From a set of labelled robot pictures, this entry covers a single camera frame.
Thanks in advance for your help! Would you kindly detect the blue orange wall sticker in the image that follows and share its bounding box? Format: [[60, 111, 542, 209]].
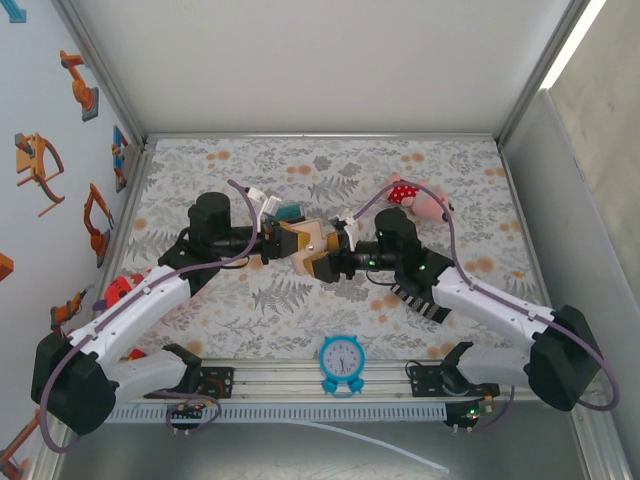
[[110, 124, 134, 195]]

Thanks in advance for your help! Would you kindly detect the white plastic tube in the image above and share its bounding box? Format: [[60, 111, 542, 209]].
[[279, 418, 451, 474]]

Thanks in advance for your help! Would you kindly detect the floral patterned table mat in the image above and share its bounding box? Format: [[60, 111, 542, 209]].
[[94, 137, 559, 361]]

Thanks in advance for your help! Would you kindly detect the blue alarm clock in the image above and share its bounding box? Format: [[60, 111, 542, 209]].
[[318, 334, 367, 399]]

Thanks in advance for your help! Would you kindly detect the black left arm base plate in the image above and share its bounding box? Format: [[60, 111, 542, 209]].
[[197, 366, 236, 400]]

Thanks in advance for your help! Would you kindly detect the white light strip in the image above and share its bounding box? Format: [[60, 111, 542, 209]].
[[541, 0, 607, 92]]

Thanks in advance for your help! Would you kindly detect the small circuit board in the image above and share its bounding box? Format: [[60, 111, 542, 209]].
[[462, 396, 497, 419], [169, 402, 207, 420]]

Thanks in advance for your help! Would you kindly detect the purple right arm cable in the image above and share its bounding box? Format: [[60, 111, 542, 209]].
[[349, 185, 621, 434]]

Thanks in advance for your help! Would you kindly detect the white slotted cable duct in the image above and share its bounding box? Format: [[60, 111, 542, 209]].
[[112, 403, 448, 423]]

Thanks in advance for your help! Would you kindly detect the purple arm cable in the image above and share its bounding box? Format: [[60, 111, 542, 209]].
[[349, 185, 621, 434], [37, 178, 261, 455]]

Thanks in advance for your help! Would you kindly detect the short aluminium frame rail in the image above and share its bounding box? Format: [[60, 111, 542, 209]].
[[143, 131, 503, 143]]

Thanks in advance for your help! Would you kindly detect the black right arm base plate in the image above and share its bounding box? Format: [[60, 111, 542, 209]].
[[409, 362, 501, 399]]

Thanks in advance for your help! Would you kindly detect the wide aluminium base rail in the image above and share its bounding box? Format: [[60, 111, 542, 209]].
[[114, 357, 601, 405]]

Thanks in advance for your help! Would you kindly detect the red orange plush toy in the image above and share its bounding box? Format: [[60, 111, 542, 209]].
[[91, 269, 154, 314]]

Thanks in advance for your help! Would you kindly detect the aluminium frame post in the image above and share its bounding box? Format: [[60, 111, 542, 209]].
[[52, 0, 147, 146], [492, 0, 594, 146]]

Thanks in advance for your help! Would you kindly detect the orange claw wall sticker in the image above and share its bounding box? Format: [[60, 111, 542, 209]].
[[13, 131, 67, 218]]

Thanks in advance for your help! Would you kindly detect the aluminium side rail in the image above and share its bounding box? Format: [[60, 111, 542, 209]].
[[97, 142, 154, 301], [499, 142, 566, 360]]

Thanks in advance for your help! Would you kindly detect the black white striped sock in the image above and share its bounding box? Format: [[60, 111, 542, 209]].
[[388, 279, 454, 325]]

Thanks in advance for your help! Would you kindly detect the black round mount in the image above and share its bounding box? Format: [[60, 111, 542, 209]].
[[443, 399, 496, 434]]

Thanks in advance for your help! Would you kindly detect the teal blue small box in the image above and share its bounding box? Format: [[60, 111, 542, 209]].
[[272, 201, 307, 224]]

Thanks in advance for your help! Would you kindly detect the pink pig plush toy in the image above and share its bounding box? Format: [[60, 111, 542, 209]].
[[383, 172, 456, 222]]

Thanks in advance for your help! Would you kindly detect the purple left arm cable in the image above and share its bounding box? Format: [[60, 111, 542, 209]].
[[37, 178, 261, 455]]

